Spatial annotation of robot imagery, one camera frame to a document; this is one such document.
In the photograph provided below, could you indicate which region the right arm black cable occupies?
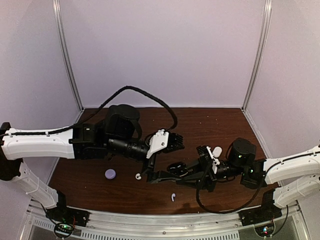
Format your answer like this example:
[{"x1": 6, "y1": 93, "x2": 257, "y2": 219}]
[{"x1": 195, "y1": 169, "x2": 262, "y2": 214}]

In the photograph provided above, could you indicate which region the white clip earbud lower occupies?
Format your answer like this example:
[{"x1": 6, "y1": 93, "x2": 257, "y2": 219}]
[{"x1": 135, "y1": 173, "x2": 142, "y2": 180}]

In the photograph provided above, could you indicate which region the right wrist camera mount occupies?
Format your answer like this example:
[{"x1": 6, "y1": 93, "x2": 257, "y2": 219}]
[{"x1": 196, "y1": 146, "x2": 220, "y2": 174}]

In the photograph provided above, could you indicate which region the black charging case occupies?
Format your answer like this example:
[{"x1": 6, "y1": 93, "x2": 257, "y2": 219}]
[{"x1": 167, "y1": 161, "x2": 188, "y2": 176}]

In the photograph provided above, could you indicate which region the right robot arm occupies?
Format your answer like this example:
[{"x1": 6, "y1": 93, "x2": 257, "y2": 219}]
[{"x1": 169, "y1": 138, "x2": 320, "y2": 221}]

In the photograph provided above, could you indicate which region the purple round charging case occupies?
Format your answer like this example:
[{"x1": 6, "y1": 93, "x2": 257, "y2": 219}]
[{"x1": 104, "y1": 168, "x2": 117, "y2": 180}]

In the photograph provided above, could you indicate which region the front aluminium rail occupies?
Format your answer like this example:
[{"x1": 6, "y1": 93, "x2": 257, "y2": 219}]
[{"x1": 18, "y1": 206, "x2": 310, "y2": 240}]

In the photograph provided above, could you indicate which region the white stem earbud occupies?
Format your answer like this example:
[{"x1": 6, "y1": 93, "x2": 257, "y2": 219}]
[{"x1": 171, "y1": 193, "x2": 176, "y2": 202}]

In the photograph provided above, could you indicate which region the white charging case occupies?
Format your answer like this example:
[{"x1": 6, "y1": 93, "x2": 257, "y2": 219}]
[{"x1": 212, "y1": 146, "x2": 223, "y2": 158}]

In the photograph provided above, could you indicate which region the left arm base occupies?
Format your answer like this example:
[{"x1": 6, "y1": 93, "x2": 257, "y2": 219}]
[{"x1": 43, "y1": 207, "x2": 90, "y2": 240}]

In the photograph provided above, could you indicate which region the aluminium frame post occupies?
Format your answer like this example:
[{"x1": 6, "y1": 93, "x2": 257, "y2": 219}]
[
  {"x1": 52, "y1": 0, "x2": 84, "y2": 112},
  {"x1": 241, "y1": 0, "x2": 273, "y2": 113}
]

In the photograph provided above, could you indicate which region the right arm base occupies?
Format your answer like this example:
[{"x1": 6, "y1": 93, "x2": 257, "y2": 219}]
[{"x1": 238, "y1": 206, "x2": 283, "y2": 238}]

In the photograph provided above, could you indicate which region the left aluminium frame post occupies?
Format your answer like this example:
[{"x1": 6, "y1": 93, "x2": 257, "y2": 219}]
[{"x1": 52, "y1": 0, "x2": 84, "y2": 112}]

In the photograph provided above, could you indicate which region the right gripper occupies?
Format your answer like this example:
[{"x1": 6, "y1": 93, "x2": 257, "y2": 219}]
[{"x1": 176, "y1": 158, "x2": 245, "y2": 194}]

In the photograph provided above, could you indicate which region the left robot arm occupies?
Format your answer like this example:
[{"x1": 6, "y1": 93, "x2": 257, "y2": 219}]
[{"x1": 0, "y1": 104, "x2": 184, "y2": 222}]

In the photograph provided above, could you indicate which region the right aluminium frame post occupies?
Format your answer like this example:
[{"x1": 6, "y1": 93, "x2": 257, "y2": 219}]
[{"x1": 241, "y1": 0, "x2": 273, "y2": 113}]

